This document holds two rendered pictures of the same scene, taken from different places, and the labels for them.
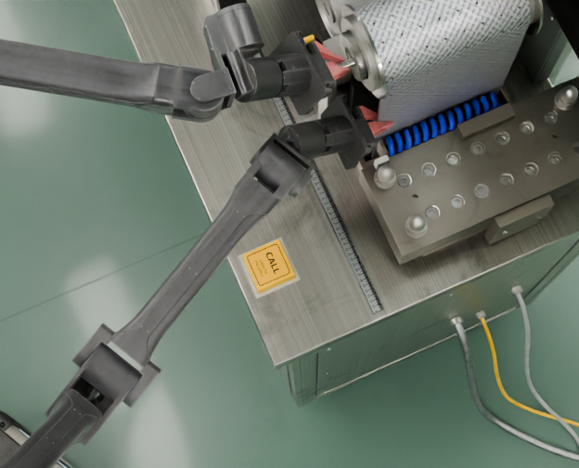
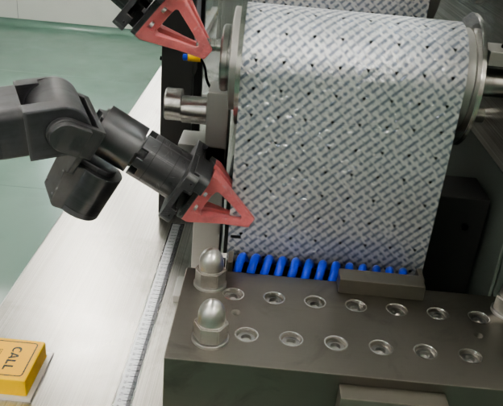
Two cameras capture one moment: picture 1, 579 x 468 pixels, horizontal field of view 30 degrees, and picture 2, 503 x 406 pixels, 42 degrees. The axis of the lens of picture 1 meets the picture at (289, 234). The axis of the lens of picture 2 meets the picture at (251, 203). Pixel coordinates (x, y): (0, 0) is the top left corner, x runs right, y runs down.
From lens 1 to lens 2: 1.34 m
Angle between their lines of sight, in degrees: 50
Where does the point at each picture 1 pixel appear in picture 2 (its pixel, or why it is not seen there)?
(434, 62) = (319, 70)
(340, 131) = (172, 149)
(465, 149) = (338, 300)
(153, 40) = not seen: hidden behind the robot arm
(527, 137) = (434, 322)
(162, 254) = not seen: outside the picture
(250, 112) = (130, 258)
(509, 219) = (363, 395)
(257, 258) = (0, 346)
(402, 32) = (289, 12)
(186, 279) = not seen: outside the picture
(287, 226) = (72, 347)
